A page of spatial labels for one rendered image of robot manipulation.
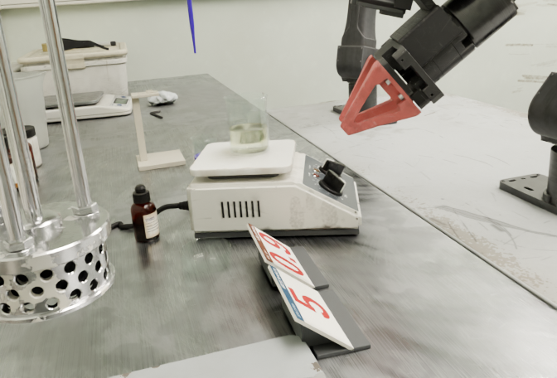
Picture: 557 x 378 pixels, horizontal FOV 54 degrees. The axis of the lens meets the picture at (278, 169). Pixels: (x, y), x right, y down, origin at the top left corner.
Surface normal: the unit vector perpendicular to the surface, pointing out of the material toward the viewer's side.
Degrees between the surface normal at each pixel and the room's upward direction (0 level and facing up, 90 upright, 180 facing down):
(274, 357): 0
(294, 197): 90
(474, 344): 0
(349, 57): 77
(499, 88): 90
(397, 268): 0
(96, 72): 93
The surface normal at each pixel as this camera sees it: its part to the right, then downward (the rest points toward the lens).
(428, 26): -0.06, 0.31
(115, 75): 0.28, 0.33
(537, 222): -0.07, -0.95
